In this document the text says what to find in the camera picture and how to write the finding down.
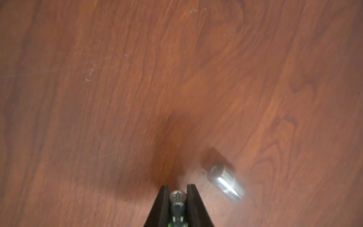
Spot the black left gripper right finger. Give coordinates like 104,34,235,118
186,184,214,227

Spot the small silver socket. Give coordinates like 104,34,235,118
206,160,245,201
169,190,187,217

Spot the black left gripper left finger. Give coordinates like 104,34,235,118
144,185,170,227

